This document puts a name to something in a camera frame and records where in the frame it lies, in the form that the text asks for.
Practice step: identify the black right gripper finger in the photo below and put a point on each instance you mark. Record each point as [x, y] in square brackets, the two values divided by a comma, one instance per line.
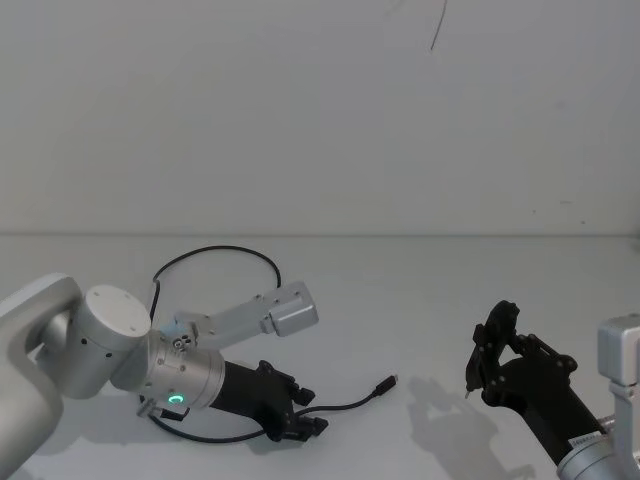
[479, 357]
[505, 322]

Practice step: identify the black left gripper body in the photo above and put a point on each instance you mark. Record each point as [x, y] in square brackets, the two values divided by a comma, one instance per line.
[250, 392]

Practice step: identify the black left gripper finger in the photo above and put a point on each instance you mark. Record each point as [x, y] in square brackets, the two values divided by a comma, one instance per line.
[303, 394]
[306, 427]

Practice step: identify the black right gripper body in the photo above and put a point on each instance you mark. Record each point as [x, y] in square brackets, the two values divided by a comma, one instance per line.
[542, 400]

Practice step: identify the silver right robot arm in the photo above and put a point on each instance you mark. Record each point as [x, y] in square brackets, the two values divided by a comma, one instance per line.
[622, 380]

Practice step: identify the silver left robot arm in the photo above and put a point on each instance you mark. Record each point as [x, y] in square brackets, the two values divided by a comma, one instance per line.
[105, 340]

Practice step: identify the white table cloth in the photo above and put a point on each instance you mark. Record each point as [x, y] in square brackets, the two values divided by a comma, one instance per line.
[380, 310]

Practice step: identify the white curtain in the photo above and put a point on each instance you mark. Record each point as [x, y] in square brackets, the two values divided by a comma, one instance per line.
[280, 115]

